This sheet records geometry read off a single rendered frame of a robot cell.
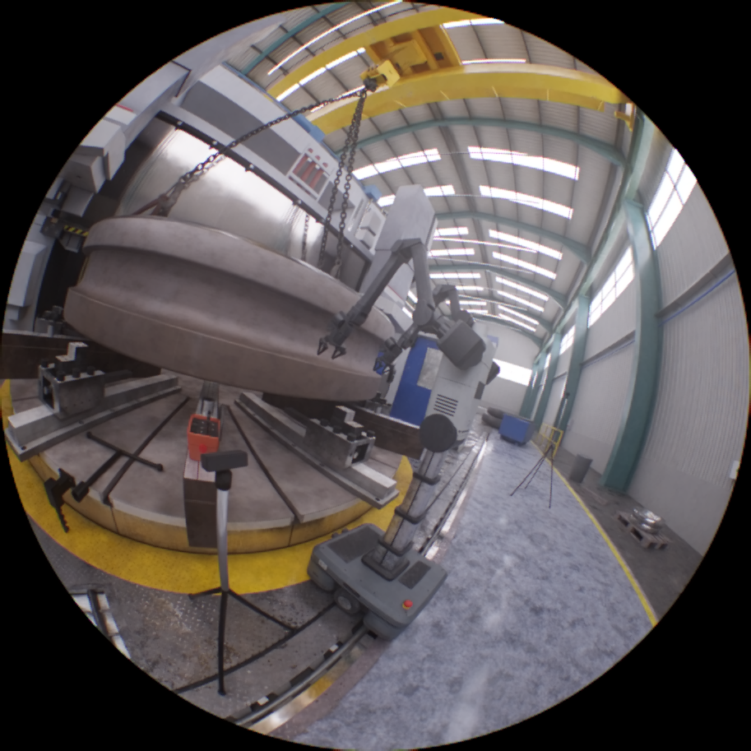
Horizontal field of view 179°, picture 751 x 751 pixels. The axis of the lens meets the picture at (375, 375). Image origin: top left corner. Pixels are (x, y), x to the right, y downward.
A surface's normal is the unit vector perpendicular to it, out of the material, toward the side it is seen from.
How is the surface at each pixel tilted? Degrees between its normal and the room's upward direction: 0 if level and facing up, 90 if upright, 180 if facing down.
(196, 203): 90
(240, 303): 90
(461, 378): 90
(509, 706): 0
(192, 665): 0
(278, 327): 90
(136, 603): 0
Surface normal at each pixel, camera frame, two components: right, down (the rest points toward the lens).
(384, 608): -0.20, -0.78
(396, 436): -0.14, 0.00
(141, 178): 0.82, 0.29
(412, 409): -0.49, -0.12
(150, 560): 0.30, -0.95
